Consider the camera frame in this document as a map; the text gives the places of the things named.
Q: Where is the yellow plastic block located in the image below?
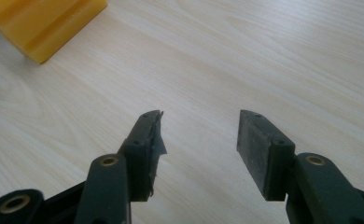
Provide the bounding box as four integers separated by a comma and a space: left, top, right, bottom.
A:
0, 0, 108, 65

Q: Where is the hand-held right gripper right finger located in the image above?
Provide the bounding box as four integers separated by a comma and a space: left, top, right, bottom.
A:
236, 109, 297, 202

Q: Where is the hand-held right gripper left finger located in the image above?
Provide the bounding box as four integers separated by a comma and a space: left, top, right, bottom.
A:
117, 109, 168, 203

